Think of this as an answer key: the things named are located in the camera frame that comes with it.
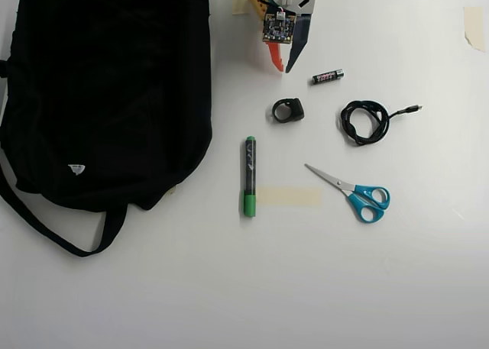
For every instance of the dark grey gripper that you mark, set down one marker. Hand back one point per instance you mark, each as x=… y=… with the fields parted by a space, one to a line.
x=299 y=45

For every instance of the green capped black marker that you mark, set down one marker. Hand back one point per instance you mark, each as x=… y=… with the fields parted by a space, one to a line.
x=250 y=173

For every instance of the black fabric bag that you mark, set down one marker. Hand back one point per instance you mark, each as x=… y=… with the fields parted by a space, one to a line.
x=107 y=97

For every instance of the black AAA battery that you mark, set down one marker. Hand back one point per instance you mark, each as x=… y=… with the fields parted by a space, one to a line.
x=326 y=77

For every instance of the long beige masking tape strip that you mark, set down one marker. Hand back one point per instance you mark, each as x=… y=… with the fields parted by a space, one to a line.
x=290 y=197

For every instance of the torn beige masking tape piece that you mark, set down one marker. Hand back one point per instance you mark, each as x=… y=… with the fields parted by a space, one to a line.
x=475 y=28

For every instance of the camera circuit board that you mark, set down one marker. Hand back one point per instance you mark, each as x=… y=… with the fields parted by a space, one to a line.
x=279 y=26

